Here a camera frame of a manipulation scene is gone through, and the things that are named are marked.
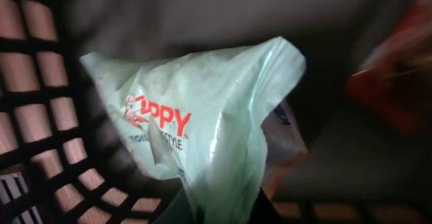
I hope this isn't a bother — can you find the red Top snack bar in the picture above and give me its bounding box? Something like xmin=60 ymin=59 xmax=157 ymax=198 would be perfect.
xmin=346 ymin=0 xmax=431 ymax=134

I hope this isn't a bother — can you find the orange white snack packet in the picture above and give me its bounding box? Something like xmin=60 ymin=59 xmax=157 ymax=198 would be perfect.
xmin=261 ymin=101 xmax=308 ymax=198

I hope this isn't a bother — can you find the grey plastic shopping basket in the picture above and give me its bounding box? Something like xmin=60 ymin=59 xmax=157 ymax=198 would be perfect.
xmin=0 ymin=0 xmax=432 ymax=224

